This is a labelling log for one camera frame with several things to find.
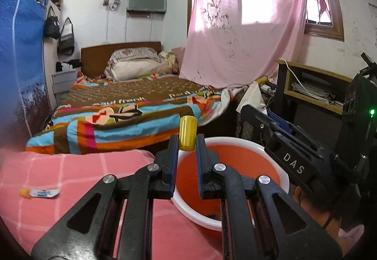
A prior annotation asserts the black hanging bag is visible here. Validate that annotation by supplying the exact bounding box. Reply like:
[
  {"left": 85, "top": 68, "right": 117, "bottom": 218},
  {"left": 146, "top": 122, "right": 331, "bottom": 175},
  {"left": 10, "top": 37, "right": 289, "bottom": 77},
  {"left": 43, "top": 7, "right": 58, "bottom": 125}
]
[{"left": 44, "top": 6, "right": 61, "bottom": 40}]

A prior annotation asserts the black mesh object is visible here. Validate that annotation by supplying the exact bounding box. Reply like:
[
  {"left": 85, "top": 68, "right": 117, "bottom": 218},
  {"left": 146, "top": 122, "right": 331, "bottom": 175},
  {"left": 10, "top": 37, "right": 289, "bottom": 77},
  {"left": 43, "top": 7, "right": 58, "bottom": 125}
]
[{"left": 236, "top": 92, "right": 266, "bottom": 143}]

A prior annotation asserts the dark clothes pile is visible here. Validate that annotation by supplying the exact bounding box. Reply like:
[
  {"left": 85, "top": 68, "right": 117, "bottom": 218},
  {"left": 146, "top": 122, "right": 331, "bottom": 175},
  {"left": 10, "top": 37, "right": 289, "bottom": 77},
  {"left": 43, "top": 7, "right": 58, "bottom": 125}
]
[{"left": 56, "top": 59, "right": 82, "bottom": 72}]

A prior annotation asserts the brown wooden headboard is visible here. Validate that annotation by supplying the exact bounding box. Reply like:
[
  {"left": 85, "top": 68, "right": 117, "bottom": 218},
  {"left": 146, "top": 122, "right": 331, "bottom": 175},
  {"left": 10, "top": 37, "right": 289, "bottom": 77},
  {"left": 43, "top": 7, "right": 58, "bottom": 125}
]
[{"left": 81, "top": 41, "right": 162, "bottom": 78}]

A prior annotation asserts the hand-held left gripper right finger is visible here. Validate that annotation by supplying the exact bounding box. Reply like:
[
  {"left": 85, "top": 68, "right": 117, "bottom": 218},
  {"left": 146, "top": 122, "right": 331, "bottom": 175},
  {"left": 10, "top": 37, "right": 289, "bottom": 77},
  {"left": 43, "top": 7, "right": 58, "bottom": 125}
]
[{"left": 196, "top": 134, "right": 344, "bottom": 260}]

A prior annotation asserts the white cable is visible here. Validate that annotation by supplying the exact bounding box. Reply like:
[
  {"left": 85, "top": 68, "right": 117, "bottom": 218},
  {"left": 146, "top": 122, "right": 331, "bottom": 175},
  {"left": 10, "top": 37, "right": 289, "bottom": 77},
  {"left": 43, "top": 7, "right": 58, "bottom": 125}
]
[{"left": 277, "top": 58, "right": 336, "bottom": 98}]

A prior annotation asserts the white plastic bag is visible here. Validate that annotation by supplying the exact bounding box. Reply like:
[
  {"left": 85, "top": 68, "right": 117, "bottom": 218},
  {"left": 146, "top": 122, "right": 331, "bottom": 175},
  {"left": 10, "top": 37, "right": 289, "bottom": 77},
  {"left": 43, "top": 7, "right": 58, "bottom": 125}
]
[{"left": 236, "top": 81, "right": 268, "bottom": 114}]

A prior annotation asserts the blue printed wardrobe cover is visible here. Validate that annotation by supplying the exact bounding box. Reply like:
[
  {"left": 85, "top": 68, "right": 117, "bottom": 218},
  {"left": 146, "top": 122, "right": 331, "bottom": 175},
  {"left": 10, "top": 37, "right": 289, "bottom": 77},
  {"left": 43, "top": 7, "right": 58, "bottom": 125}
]
[{"left": 0, "top": 0, "right": 53, "bottom": 148}]

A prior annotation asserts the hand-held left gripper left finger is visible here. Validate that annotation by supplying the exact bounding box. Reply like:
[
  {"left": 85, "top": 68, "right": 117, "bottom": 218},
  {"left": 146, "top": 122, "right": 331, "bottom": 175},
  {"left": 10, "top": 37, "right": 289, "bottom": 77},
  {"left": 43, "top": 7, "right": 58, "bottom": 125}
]
[{"left": 31, "top": 134, "right": 180, "bottom": 260}]

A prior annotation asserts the green wall panel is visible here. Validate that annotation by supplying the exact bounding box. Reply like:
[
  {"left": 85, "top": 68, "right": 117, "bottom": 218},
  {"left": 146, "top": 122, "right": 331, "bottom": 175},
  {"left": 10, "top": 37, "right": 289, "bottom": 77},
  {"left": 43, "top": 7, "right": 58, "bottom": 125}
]
[{"left": 127, "top": 0, "right": 167, "bottom": 14}]

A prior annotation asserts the pink floral curtain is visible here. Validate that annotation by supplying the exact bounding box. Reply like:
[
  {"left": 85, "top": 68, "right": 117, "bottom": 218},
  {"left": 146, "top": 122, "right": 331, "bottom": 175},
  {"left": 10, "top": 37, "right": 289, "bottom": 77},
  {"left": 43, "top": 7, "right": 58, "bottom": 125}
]
[{"left": 179, "top": 0, "right": 308, "bottom": 88}]

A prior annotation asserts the colourful striped blanket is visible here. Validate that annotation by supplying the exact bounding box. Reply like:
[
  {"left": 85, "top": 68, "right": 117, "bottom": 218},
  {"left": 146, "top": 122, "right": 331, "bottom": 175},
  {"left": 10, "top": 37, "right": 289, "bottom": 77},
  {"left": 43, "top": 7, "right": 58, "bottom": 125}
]
[{"left": 25, "top": 74, "right": 236, "bottom": 155}]

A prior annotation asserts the person's right hand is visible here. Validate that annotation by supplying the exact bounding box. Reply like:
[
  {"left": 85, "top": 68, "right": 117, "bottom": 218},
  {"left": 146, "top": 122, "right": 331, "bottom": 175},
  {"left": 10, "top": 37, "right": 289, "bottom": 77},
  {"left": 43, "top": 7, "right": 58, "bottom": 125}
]
[{"left": 293, "top": 186, "right": 342, "bottom": 231}]

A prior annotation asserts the small white and orange tube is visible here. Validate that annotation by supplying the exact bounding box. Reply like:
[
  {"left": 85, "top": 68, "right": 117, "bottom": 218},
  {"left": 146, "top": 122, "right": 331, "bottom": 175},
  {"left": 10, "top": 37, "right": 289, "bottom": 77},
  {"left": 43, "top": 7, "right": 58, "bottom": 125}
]
[{"left": 19, "top": 188, "right": 61, "bottom": 198}]

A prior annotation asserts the floral pillow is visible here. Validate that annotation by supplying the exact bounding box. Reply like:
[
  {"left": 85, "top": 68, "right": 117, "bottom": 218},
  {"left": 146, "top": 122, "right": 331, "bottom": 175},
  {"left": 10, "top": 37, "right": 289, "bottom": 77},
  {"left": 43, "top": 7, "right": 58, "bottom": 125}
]
[{"left": 107, "top": 47, "right": 161, "bottom": 67}]

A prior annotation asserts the stack of papers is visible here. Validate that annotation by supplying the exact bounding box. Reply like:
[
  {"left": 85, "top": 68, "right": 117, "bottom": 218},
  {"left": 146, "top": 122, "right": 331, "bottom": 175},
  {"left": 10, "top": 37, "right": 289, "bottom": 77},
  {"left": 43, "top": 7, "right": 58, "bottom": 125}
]
[{"left": 290, "top": 71, "right": 344, "bottom": 107}]

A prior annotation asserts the pink plaid bedsheet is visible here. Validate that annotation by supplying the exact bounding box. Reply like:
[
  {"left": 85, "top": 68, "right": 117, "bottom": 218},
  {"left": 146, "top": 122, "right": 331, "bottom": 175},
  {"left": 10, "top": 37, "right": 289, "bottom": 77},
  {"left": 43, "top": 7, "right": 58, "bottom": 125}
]
[{"left": 0, "top": 148, "right": 224, "bottom": 260}]

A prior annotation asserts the orange basin with white rim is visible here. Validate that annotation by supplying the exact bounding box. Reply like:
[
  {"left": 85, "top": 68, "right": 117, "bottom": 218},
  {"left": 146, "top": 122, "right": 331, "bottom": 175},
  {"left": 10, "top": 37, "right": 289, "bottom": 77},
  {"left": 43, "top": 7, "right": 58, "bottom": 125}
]
[{"left": 172, "top": 137, "right": 291, "bottom": 231}]

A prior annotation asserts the grey hanging bag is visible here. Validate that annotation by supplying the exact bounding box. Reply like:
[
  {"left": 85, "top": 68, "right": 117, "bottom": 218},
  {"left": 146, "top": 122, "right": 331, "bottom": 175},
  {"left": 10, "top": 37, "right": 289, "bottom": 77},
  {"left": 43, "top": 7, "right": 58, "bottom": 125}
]
[{"left": 57, "top": 17, "right": 75, "bottom": 55}]

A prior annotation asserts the wooden shelf unit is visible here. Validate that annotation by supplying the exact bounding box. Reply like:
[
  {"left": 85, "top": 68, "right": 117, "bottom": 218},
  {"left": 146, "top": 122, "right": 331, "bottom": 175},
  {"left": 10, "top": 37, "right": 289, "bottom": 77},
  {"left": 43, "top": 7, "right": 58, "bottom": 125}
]
[{"left": 275, "top": 59, "right": 358, "bottom": 119}]

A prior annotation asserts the grey nightstand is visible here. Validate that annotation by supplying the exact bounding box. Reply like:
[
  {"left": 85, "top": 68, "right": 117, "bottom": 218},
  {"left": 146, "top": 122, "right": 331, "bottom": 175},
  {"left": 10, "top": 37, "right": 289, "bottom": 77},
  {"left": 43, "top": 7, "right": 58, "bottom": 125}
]
[{"left": 52, "top": 68, "right": 78, "bottom": 107}]

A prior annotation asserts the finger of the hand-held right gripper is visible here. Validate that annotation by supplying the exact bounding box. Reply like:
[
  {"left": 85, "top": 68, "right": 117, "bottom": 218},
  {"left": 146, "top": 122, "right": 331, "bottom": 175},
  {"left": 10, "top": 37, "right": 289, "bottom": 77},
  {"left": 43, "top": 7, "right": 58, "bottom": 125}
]
[
  {"left": 266, "top": 109, "right": 321, "bottom": 157},
  {"left": 241, "top": 105, "right": 283, "bottom": 147}
]

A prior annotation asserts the yellow plastic bottle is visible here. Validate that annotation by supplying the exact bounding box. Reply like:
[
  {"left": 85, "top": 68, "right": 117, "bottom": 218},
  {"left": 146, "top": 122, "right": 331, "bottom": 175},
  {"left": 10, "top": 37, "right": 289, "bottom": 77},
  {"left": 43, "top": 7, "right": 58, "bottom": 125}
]
[{"left": 180, "top": 115, "right": 197, "bottom": 151}]

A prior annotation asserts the cream pillow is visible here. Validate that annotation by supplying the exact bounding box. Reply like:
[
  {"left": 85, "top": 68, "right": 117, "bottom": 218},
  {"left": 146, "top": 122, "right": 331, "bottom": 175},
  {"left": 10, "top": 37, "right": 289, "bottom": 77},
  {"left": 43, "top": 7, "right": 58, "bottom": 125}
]
[{"left": 105, "top": 52, "right": 179, "bottom": 81}]

